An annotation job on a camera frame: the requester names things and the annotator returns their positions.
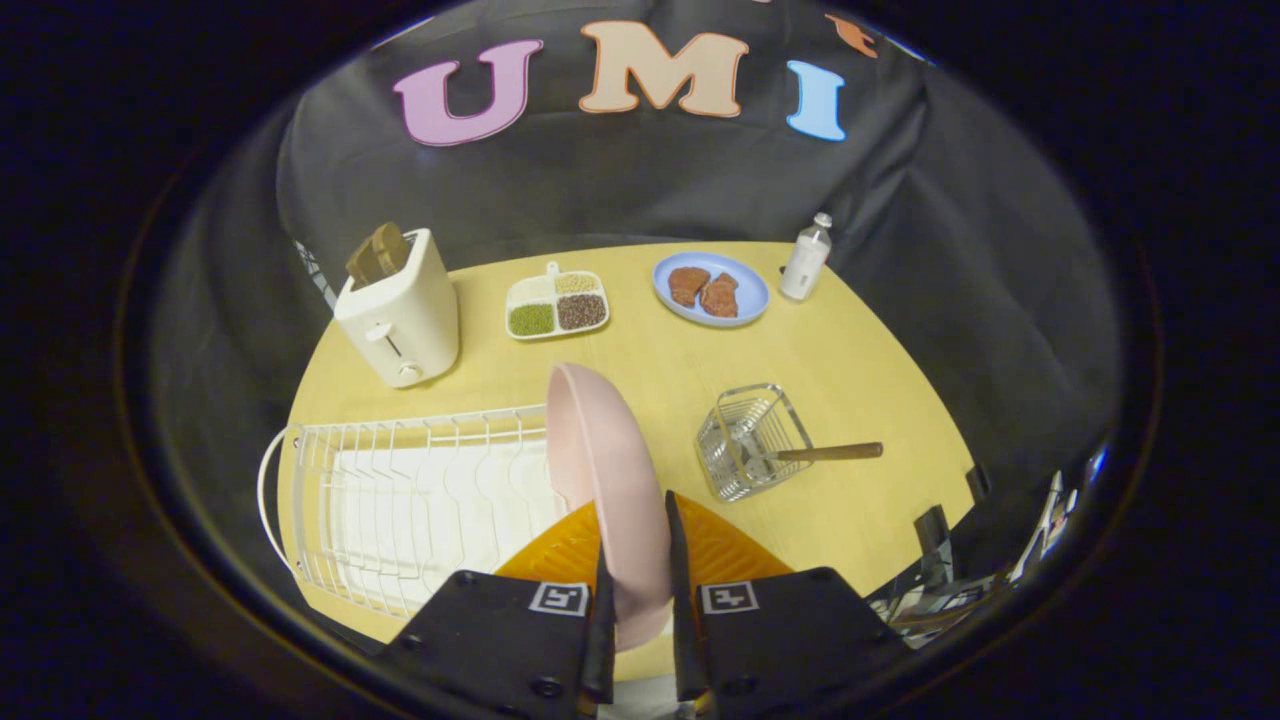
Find pink plate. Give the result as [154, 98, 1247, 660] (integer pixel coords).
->
[545, 362, 675, 653]

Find white wire dish rack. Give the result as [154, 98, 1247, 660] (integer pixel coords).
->
[257, 404, 567, 621]

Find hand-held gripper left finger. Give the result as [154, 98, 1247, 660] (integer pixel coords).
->
[376, 498, 617, 720]

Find clear wire basket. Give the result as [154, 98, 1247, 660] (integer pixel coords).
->
[695, 383, 815, 503]

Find blue plate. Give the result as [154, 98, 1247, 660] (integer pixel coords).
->
[652, 251, 771, 329]

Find wooden-handled spoon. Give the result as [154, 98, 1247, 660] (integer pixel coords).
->
[748, 441, 885, 467]

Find white toaster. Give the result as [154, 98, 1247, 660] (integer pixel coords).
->
[333, 228, 461, 389]

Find brown meat piece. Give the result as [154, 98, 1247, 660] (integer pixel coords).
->
[667, 266, 712, 308]
[700, 272, 741, 319]

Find brown toast slice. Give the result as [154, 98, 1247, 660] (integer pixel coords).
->
[345, 222, 411, 288]

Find black backdrop cloth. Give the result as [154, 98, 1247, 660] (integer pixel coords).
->
[150, 0, 1121, 601]

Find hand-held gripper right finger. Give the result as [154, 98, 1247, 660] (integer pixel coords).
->
[664, 490, 913, 720]

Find white divided tray of grains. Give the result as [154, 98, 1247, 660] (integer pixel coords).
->
[504, 261, 611, 342]

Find small white bottle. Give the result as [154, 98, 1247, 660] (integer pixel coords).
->
[779, 212, 834, 302]

